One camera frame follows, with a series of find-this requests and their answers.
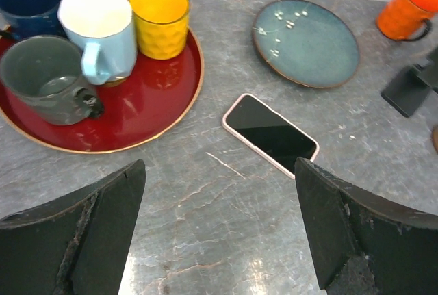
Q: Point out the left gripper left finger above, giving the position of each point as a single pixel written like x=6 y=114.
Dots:
x=77 y=243

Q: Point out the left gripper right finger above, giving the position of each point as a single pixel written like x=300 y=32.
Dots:
x=362 y=243

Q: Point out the pink case phone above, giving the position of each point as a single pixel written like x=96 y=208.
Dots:
x=268 y=133

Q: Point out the red round tray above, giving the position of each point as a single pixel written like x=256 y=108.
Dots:
x=156 y=96

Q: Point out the wooden base phone stand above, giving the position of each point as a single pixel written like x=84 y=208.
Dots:
x=434 y=137

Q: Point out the black folding phone stand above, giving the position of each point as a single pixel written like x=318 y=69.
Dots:
x=407 y=91

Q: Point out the grey mug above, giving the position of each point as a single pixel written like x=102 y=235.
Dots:
x=44 y=72

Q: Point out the teal ceramic plate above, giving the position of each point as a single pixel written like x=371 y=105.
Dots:
x=305 y=43

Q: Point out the light blue white mug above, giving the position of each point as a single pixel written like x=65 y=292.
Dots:
x=104 y=30

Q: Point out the orange mug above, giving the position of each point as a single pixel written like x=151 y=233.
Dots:
x=407 y=20

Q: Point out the yellow cup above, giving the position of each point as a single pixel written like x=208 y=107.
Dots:
x=161 y=27

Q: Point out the dark blue mug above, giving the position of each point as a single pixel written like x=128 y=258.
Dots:
x=29 y=18

